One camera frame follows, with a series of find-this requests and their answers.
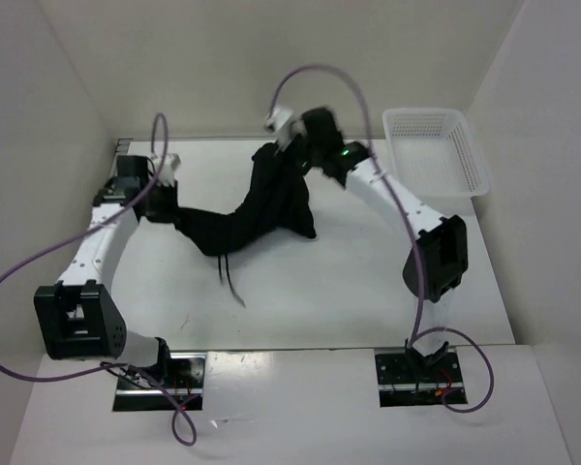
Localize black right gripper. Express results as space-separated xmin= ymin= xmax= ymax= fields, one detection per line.
xmin=273 ymin=127 xmax=321 ymax=181

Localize black shorts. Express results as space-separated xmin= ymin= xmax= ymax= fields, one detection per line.
xmin=173 ymin=142 xmax=317 ymax=285

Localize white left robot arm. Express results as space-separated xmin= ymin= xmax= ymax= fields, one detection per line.
xmin=33 ymin=154 xmax=180 ymax=388

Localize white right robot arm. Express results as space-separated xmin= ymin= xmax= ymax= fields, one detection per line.
xmin=276 ymin=107 xmax=469 ymax=381

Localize white plastic basket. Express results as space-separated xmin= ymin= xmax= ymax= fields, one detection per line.
xmin=382 ymin=108 xmax=490 ymax=199

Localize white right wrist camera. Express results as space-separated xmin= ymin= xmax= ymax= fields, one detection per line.
xmin=264 ymin=106 xmax=306 ymax=149

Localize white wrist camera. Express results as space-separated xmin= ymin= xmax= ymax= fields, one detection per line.
xmin=149 ymin=153 xmax=181 ymax=186
xmin=264 ymin=106 xmax=306 ymax=149

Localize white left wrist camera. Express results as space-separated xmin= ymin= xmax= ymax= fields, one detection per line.
xmin=149 ymin=153 xmax=181 ymax=186

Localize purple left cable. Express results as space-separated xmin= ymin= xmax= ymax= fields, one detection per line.
xmin=0 ymin=112 xmax=198 ymax=446

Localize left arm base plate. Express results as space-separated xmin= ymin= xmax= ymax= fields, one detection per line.
xmin=110 ymin=353 xmax=206 ymax=413

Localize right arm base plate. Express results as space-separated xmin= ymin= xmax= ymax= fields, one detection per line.
xmin=374 ymin=349 xmax=468 ymax=408

